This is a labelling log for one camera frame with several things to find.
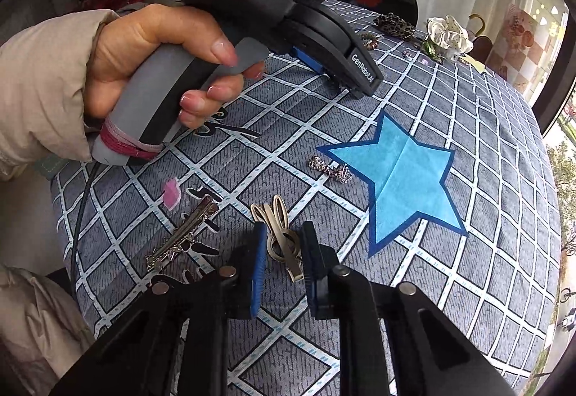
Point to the leopard print scrunchie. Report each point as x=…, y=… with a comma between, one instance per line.
x=396, y=26

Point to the brown chair back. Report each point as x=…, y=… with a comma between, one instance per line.
x=481, y=49

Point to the gold dragonfly hair clip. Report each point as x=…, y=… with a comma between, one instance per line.
x=274, y=220

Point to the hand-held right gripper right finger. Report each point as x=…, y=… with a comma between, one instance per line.
x=310, y=274

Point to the white fabric flower scrunchie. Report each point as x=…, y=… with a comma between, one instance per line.
x=447, y=36

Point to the silver rhinestone hair clip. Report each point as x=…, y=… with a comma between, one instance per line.
x=180, y=238

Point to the beige jacket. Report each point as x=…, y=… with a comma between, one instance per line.
x=31, y=324

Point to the silver rhinestone earring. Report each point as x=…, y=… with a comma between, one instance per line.
x=342, y=174
x=318, y=164

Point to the small silver earring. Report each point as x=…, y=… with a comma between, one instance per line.
x=408, y=52

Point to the person's left forearm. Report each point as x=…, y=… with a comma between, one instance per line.
x=40, y=85

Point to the black window frame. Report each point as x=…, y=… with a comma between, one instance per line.
x=558, y=63

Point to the person's left hand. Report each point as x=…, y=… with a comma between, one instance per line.
x=135, y=36

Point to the small pink hair clip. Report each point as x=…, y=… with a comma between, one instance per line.
x=172, y=194

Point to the grey grid star tablecloth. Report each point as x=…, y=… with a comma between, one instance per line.
x=472, y=243

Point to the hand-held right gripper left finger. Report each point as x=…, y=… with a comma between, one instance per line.
x=258, y=279

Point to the patterned paper bag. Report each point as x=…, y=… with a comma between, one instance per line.
x=513, y=40

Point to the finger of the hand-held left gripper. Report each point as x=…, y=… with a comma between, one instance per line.
x=308, y=59
x=366, y=72

